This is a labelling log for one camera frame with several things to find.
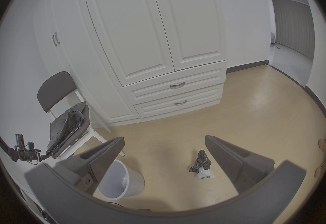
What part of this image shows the crumpled black plastic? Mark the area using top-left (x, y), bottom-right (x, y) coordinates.
top-left (189, 149), bottom-right (212, 174)

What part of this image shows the white printed wrapper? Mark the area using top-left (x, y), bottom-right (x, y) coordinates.
top-left (196, 166), bottom-right (216, 180)

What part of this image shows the white chair with grey seat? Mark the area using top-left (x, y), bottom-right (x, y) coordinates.
top-left (37, 71), bottom-right (126, 162)

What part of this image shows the grey curtain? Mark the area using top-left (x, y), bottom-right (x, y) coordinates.
top-left (271, 0), bottom-right (315, 62)

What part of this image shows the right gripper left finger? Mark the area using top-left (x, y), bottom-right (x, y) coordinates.
top-left (56, 136), bottom-right (125, 193)

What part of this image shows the white wardrobe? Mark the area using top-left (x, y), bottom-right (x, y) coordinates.
top-left (33, 0), bottom-right (228, 127)

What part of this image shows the black plastic bag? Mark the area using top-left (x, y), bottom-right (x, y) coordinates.
top-left (46, 101), bottom-right (89, 159)

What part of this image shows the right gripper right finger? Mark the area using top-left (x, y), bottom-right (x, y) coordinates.
top-left (205, 135), bottom-right (276, 196)

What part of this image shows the white trash bin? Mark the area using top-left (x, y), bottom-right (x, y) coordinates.
top-left (97, 159), bottom-right (145, 200)

